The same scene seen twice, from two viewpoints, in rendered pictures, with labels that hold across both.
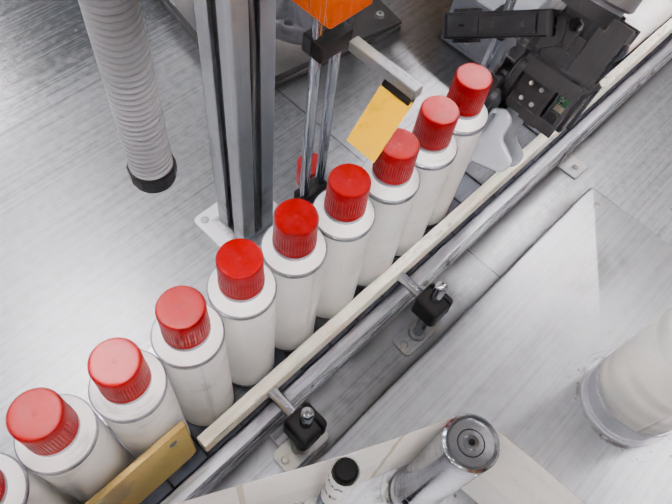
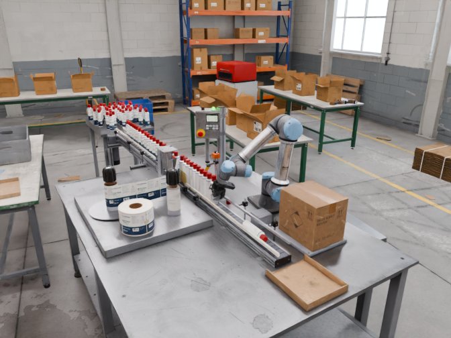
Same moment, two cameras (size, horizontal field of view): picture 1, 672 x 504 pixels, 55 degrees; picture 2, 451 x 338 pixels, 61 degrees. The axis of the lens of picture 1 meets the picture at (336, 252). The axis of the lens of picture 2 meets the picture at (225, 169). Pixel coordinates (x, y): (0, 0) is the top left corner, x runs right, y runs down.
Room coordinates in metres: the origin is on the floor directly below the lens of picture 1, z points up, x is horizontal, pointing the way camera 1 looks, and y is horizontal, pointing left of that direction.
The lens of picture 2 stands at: (1.38, -2.18, 2.03)
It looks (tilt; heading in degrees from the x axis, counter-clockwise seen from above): 21 degrees down; 113
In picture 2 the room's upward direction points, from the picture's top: straight up
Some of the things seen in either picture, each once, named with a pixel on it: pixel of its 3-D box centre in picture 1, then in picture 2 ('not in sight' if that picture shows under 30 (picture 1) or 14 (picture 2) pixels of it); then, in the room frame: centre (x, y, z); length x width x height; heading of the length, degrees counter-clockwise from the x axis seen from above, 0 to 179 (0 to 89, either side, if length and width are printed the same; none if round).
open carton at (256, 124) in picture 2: not in sight; (266, 122); (0.19, 1.82, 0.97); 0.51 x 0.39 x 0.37; 51
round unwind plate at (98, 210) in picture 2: not in sight; (113, 208); (-0.15, -0.42, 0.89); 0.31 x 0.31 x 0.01
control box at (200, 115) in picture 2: not in sight; (209, 123); (0.30, 0.10, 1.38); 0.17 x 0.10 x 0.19; 19
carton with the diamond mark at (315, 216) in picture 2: not in sight; (311, 214); (1.08, -0.18, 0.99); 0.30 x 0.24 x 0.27; 144
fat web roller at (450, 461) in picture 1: (437, 471); not in sight; (0.12, -0.11, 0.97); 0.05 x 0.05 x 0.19
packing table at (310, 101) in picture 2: not in sight; (303, 115); (0.02, 4.81, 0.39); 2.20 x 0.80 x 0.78; 136
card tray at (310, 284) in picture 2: not in sight; (305, 279); (1.15, -0.61, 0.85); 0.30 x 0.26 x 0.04; 144
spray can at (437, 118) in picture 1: (415, 182); (209, 187); (0.38, -0.06, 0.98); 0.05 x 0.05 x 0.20
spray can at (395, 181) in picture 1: (379, 214); (205, 184); (0.33, -0.03, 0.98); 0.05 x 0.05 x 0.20
